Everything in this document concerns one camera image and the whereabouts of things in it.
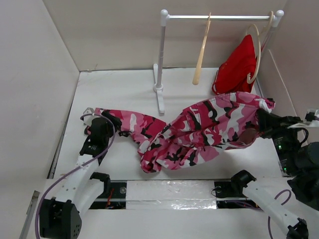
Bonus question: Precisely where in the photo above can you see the silver tape strip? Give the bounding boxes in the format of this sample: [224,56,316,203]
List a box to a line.
[126,180,217,210]

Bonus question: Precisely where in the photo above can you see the wooden hanger with red garment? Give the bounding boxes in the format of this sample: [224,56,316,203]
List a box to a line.
[245,11,275,85]

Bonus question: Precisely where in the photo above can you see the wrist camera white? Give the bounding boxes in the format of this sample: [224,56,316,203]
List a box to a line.
[80,108,96,126]
[288,108,319,128]

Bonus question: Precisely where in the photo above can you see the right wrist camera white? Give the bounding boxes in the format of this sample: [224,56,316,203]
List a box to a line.
[288,108,319,128]

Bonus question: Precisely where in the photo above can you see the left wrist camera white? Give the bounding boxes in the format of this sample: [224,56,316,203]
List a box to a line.
[80,108,96,126]

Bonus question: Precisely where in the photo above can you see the pink camouflage trousers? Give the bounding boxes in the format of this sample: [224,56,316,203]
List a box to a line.
[95,92,275,173]

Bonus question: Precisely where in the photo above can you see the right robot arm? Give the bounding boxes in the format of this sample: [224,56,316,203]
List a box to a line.
[230,109,319,239]

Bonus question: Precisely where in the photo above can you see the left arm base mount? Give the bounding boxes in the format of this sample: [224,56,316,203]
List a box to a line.
[90,172,127,210]

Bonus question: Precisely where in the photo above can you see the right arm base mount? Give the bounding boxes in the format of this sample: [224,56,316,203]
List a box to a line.
[211,170,262,211]

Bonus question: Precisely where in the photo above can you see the white clothes rack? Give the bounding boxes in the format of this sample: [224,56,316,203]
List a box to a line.
[153,9,285,115]

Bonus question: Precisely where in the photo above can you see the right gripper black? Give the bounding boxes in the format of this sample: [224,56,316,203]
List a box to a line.
[257,106,304,171]

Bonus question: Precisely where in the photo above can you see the red garment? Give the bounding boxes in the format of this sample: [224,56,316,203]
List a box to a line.
[212,34,256,95]

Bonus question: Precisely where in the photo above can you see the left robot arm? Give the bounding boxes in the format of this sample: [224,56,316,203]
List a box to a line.
[35,114,121,239]

